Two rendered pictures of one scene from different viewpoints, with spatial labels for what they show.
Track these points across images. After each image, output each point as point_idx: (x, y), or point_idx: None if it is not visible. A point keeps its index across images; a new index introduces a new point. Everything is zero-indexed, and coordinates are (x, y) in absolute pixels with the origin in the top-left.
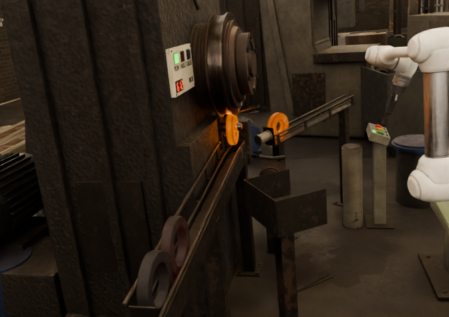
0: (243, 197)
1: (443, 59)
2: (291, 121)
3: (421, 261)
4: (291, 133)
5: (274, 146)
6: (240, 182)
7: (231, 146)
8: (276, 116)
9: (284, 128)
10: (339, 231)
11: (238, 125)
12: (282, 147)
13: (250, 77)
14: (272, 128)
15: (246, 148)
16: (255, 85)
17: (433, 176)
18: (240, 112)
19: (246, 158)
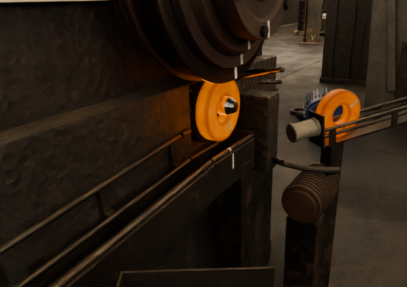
0: (234, 234)
1: None
2: (369, 108)
3: None
4: (363, 129)
5: (325, 148)
6: (231, 207)
7: (225, 140)
8: (335, 95)
9: (349, 119)
10: None
11: (228, 103)
12: (340, 151)
13: (263, 0)
14: (322, 115)
15: (252, 148)
16: (278, 22)
17: None
18: (248, 77)
19: (248, 166)
